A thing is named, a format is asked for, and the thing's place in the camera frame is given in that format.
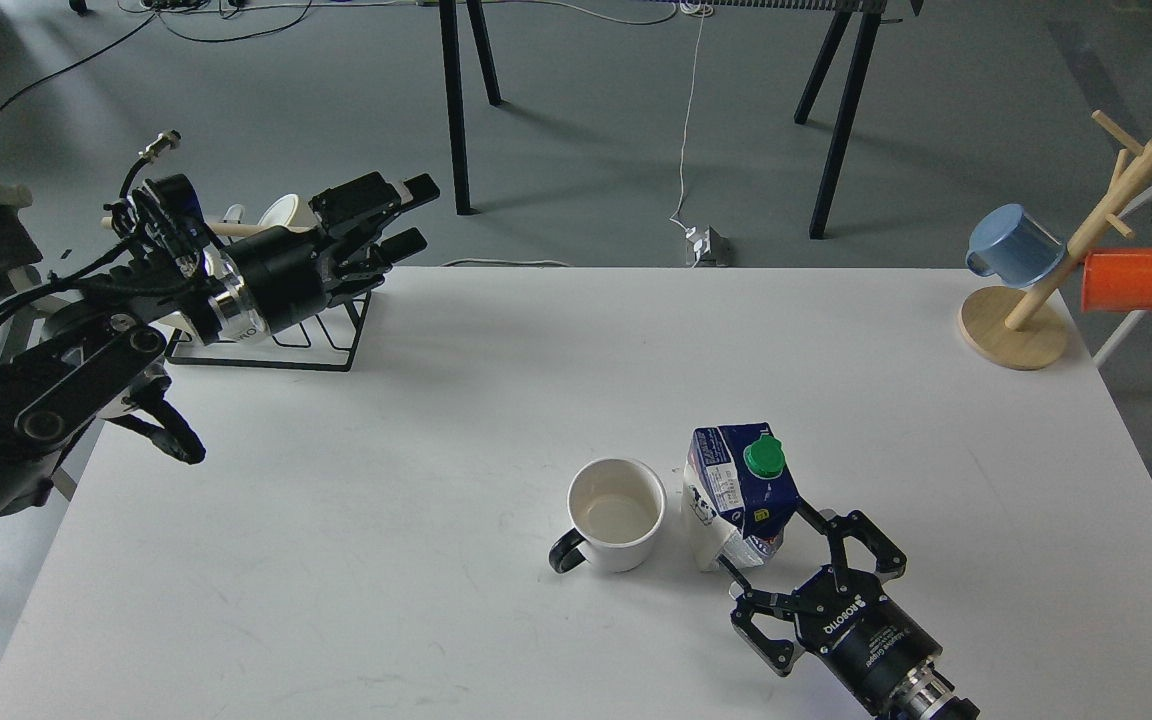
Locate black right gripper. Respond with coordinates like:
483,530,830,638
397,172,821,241
717,497,982,720

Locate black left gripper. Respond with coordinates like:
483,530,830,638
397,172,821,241
200,172,442,341

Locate blue white milk carton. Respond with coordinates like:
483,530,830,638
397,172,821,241
681,423,801,571

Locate white mug black handle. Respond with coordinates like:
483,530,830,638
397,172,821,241
547,457,667,574

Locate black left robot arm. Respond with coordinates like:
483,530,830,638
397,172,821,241
0,131,440,516

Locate white mug rear on rack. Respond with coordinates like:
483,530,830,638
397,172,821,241
257,194,317,232

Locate black table legs left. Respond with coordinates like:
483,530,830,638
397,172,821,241
435,1,503,217

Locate black table legs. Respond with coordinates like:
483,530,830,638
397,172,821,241
435,1,503,217
794,1,887,240

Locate wooden mug tree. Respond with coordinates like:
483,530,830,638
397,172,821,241
957,109,1152,370

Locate blue mug on tree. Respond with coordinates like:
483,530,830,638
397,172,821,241
964,202,1068,290

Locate orange mug on tree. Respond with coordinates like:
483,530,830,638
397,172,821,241
1079,247,1152,313

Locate black table legs right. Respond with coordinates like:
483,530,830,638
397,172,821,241
794,1,887,240

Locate black wire mug rack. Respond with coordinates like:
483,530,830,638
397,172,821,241
101,200,373,374

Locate black cable on floor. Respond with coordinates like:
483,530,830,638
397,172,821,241
0,0,317,146

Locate white cable on floor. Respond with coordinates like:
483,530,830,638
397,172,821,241
669,0,713,236

